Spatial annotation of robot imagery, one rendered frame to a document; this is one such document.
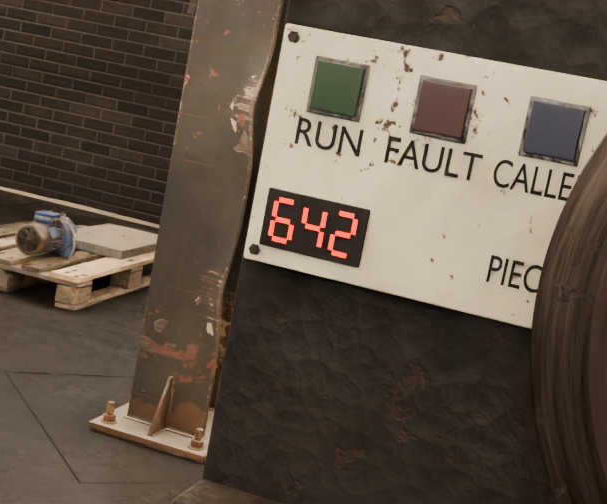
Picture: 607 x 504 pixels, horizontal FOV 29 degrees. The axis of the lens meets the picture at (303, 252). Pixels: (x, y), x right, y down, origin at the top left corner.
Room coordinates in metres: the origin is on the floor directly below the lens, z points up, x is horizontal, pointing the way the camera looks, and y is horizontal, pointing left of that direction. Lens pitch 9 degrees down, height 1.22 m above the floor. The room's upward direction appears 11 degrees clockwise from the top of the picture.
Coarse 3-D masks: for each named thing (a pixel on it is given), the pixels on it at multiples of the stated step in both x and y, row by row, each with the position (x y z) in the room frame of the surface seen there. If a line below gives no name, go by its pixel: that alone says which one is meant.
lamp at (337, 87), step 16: (320, 64) 0.87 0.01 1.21; (336, 64) 0.87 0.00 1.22; (320, 80) 0.87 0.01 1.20; (336, 80) 0.86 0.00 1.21; (352, 80) 0.86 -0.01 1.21; (320, 96) 0.87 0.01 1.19; (336, 96) 0.86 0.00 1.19; (352, 96) 0.86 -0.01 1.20; (336, 112) 0.86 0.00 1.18; (352, 112) 0.86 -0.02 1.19
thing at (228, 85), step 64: (256, 0) 3.47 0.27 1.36; (192, 64) 3.52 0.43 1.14; (256, 64) 3.45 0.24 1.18; (192, 128) 3.51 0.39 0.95; (256, 128) 3.77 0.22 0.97; (192, 192) 3.50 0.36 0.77; (192, 256) 3.49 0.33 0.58; (192, 320) 3.47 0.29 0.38; (192, 384) 3.46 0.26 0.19; (192, 448) 3.35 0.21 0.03
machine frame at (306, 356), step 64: (320, 0) 0.90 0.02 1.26; (384, 0) 0.88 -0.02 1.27; (448, 0) 0.87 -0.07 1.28; (512, 0) 0.86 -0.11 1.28; (576, 0) 0.84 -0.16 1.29; (576, 64) 0.84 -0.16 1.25; (256, 320) 0.90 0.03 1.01; (320, 320) 0.88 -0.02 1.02; (384, 320) 0.87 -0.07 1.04; (448, 320) 0.86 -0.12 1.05; (256, 384) 0.90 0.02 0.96; (320, 384) 0.88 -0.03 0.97; (384, 384) 0.87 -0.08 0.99; (448, 384) 0.85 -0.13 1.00; (512, 384) 0.84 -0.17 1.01; (256, 448) 0.89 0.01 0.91; (320, 448) 0.88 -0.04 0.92; (384, 448) 0.86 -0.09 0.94; (448, 448) 0.85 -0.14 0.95; (512, 448) 0.84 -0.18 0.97
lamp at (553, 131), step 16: (544, 112) 0.82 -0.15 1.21; (560, 112) 0.82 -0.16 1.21; (576, 112) 0.81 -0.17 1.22; (528, 128) 0.82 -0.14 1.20; (544, 128) 0.82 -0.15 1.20; (560, 128) 0.82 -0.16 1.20; (576, 128) 0.81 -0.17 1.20; (528, 144) 0.82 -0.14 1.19; (544, 144) 0.82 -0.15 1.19; (560, 144) 0.82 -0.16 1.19; (576, 144) 0.81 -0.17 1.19
